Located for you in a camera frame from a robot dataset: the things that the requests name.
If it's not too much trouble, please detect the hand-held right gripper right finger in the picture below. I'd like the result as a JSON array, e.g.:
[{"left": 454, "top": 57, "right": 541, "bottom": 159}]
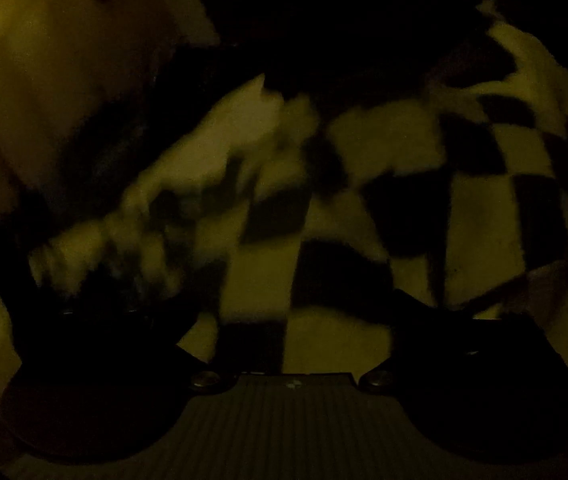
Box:
[{"left": 386, "top": 287, "right": 550, "bottom": 376}]

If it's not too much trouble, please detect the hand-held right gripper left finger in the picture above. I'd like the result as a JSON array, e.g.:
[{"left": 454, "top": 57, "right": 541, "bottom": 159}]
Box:
[{"left": 11, "top": 280, "right": 209, "bottom": 386}]

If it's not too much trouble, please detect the black white checkered garment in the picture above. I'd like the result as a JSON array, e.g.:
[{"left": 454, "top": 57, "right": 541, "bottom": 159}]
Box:
[{"left": 24, "top": 0, "right": 568, "bottom": 376}]

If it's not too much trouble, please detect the pale plain bed sheet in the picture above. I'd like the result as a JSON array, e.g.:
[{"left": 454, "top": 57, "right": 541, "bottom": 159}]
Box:
[{"left": 0, "top": 0, "right": 225, "bottom": 311}]

